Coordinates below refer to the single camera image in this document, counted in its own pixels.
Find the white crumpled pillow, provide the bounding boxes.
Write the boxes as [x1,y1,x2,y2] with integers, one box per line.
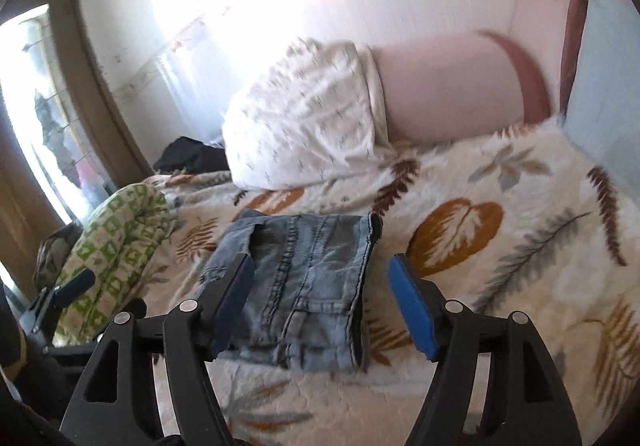
[221,36,393,191]

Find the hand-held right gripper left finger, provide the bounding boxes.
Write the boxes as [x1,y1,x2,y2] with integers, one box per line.
[59,253,256,446]

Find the camouflage bag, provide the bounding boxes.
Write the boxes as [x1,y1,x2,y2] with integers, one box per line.
[34,223,83,291]

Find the light blue pillow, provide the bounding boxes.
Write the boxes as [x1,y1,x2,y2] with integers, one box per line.
[562,0,640,177]

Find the cream leaf printed blanket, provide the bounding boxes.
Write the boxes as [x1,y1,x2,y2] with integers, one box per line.
[135,118,640,446]

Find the light blue denim pants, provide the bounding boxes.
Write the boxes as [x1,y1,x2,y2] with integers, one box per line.
[200,208,383,372]

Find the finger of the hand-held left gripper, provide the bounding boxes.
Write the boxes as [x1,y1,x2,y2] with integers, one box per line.
[52,268,97,307]

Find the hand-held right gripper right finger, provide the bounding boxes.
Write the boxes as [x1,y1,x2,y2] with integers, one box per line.
[387,253,583,446]

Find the window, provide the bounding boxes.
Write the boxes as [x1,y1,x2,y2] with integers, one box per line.
[0,3,108,227]

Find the pink bolster pillow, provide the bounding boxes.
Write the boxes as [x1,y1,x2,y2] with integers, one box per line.
[370,30,551,144]

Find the green patterned cloth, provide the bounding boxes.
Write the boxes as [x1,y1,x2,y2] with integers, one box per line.
[52,183,176,347]

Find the dark cloth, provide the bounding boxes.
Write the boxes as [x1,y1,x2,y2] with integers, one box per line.
[152,136,232,174]

